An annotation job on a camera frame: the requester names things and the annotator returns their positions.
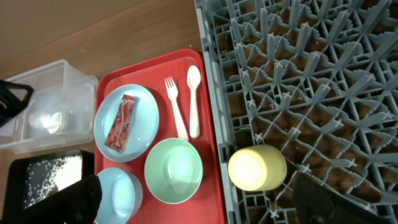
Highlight small light blue bowl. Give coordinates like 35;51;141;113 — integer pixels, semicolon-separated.
95;167;144;224

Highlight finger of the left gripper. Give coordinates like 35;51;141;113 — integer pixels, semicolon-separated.
1;80;34;126

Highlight white rice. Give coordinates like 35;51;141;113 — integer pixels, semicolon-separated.
22;155;83;209

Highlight green bowl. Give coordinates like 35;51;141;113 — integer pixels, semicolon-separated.
144;138;204;204

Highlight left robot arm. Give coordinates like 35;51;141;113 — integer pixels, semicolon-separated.
1;80;102;223

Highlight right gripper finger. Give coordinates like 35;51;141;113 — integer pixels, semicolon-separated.
293;177;389;224

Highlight red snack wrapper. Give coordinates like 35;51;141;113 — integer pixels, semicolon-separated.
105;95;136;153

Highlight clear plastic bin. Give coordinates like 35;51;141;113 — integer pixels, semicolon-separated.
1;60;98;154

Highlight yellow cup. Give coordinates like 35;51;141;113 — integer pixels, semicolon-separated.
228;144;287;191

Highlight white tissue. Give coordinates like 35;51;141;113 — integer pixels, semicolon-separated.
29;111;62;134

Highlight grey dishwasher rack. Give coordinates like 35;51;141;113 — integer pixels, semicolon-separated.
195;0;397;223

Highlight white plastic fork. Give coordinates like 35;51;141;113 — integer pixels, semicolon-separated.
164;77;189;141

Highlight white plastic spoon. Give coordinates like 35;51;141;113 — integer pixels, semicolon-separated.
187;65;201;138

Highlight red serving tray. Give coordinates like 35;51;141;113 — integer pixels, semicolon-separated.
96;49;226;223

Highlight black tray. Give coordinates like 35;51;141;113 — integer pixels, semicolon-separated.
1;149;94;222

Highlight large light blue plate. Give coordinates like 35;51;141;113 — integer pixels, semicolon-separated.
94;84;160;162

